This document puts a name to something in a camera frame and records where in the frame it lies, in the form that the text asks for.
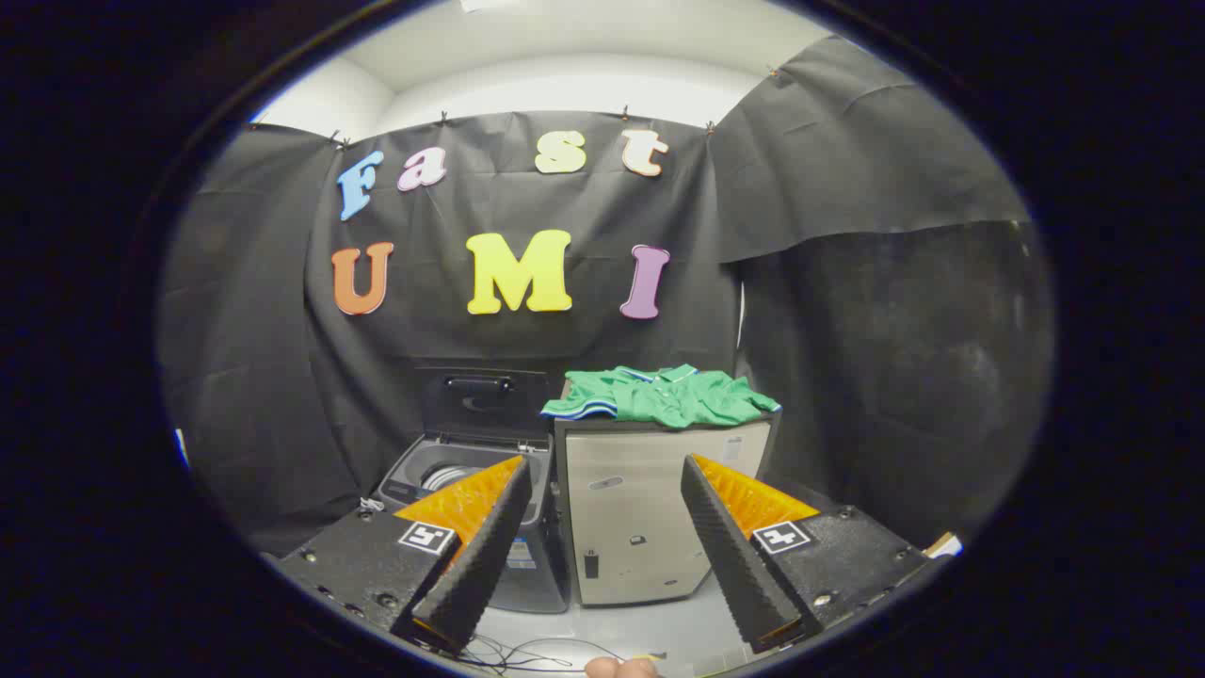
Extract black backdrop cloth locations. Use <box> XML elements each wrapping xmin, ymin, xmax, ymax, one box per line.
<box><xmin>158</xmin><ymin>36</ymin><xmax>1055</xmax><ymax>557</ymax></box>

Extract green polo shirt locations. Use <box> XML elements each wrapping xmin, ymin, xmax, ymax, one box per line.
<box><xmin>540</xmin><ymin>364</ymin><xmax>782</xmax><ymax>429</ymax></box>

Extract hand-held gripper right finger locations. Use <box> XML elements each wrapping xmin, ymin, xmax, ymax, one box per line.
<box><xmin>680</xmin><ymin>454</ymin><xmax>933</xmax><ymax>654</ymax></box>

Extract grey washing machine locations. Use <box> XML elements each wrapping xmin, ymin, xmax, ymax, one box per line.
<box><xmin>372</xmin><ymin>431</ymin><xmax>572</xmax><ymax>615</ymax></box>

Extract grey metal cabinet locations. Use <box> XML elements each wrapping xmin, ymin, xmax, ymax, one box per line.
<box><xmin>554</xmin><ymin>414</ymin><xmax>780</xmax><ymax>608</ymax></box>

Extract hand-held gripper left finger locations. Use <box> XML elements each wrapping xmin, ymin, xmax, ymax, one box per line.
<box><xmin>278</xmin><ymin>455</ymin><xmax>534</xmax><ymax>657</ymax></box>

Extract thin black floor cables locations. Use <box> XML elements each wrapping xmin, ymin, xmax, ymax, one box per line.
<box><xmin>461</xmin><ymin>633</ymin><xmax>669</xmax><ymax>675</ymax></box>

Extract dark washing machine lid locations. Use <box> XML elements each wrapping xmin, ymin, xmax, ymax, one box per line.
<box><xmin>414</xmin><ymin>367</ymin><xmax>556</xmax><ymax>449</ymax></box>

